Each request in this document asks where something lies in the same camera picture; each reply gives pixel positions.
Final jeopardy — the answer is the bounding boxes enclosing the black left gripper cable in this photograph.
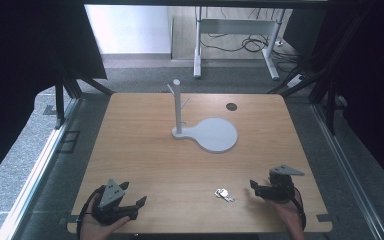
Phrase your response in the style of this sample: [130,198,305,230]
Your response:
[75,185,106,240]

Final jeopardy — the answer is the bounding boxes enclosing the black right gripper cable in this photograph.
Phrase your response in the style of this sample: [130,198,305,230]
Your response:
[292,185,308,232]

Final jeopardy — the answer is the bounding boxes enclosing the person's right hand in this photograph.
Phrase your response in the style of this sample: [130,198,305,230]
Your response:
[268,197,307,240]

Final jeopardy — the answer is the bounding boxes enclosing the black curtain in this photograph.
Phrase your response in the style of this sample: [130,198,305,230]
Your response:
[281,0,384,198]
[0,0,108,192]

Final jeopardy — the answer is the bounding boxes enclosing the black metal stand strut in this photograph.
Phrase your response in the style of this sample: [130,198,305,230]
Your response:
[266,66,338,136]
[53,74,115,130]

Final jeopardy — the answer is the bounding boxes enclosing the white stand with round base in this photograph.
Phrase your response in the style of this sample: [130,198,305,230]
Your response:
[166,78,239,154]

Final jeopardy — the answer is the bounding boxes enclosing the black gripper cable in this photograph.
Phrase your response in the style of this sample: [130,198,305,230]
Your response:
[75,185,106,240]
[292,185,308,232]

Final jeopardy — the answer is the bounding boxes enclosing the white metal desk frame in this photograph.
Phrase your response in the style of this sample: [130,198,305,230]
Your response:
[193,6,287,81]

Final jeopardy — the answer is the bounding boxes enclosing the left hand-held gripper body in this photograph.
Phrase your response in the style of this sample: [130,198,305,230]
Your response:
[91,178,140,226]

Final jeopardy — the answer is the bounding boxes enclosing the black floor cables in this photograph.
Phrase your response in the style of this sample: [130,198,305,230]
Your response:
[200,31,302,73]

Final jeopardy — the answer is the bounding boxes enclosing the silver bunch of keys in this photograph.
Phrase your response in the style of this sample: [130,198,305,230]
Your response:
[214,187,236,203]

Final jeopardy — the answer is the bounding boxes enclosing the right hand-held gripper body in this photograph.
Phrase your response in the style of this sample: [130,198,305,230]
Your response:
[257,164,306,203]

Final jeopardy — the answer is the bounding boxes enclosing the person's left hand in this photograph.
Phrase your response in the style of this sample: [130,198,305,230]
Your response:
[79,194,131,240]

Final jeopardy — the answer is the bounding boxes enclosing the aluminium frame rail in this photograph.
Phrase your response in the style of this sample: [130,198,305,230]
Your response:
[0,97,83,240]
[309,102,384,240]

